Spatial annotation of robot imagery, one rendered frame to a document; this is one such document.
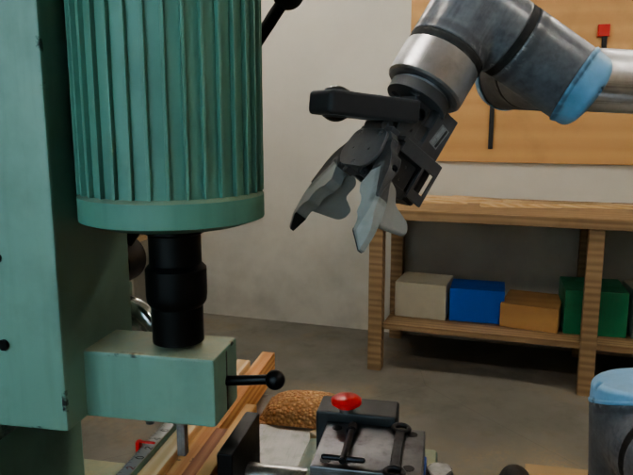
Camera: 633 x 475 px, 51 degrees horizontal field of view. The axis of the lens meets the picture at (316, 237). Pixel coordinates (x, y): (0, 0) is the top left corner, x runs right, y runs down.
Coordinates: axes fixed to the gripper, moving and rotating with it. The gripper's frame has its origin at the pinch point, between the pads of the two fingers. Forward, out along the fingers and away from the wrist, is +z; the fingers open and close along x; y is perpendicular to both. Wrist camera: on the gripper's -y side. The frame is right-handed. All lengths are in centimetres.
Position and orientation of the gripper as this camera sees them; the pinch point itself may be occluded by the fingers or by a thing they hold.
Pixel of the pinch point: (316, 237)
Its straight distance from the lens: 69.7
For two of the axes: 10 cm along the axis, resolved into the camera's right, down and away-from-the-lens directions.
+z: -5.1, 8.5, -1.3
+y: 7.2, 5.0, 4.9
